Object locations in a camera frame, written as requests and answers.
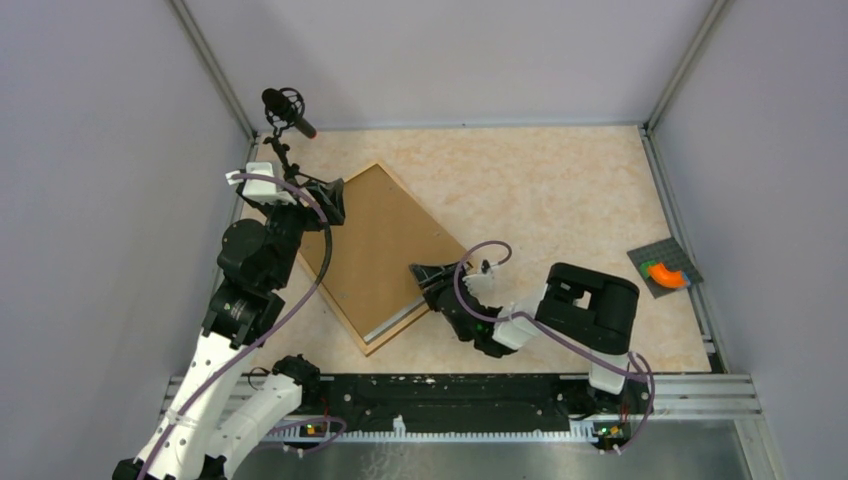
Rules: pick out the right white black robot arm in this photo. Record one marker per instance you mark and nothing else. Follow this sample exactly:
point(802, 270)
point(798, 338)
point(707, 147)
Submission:
point(593, 311)

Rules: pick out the dark grey mat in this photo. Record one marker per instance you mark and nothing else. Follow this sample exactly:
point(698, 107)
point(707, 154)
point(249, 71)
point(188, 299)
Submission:
point(670, 252)

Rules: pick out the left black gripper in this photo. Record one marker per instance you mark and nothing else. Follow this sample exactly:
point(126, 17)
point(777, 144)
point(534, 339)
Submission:
point(330, 199)

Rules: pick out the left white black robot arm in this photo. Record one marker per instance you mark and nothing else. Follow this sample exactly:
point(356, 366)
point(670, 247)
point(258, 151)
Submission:
point(192, 441)

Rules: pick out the green small brick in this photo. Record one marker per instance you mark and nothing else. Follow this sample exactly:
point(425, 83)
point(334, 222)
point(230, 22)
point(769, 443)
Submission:
point(644, 269)

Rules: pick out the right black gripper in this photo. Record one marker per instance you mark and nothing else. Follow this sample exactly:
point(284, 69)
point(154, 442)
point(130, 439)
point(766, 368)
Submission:
point(429, 277)

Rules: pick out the aluminium front rail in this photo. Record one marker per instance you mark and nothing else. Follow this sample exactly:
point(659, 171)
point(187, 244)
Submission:
point(695, 397)

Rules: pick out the black microphone on tripod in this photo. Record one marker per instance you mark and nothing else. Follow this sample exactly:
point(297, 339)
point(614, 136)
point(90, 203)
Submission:
point(284, 109)

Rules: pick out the wooden picture frame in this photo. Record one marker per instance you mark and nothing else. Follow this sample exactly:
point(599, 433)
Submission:
point(371, 344)

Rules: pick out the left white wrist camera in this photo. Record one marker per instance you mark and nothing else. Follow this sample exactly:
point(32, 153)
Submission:
point(261, 191)

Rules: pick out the orange small object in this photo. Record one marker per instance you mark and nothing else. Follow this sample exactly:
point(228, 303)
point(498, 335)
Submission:
point(667, 278)

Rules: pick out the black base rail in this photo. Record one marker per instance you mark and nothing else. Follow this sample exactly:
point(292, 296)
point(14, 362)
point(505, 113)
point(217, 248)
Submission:
point(467, 403)

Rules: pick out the printed photo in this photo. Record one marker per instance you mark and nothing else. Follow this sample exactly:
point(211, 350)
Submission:
point(409, 312)

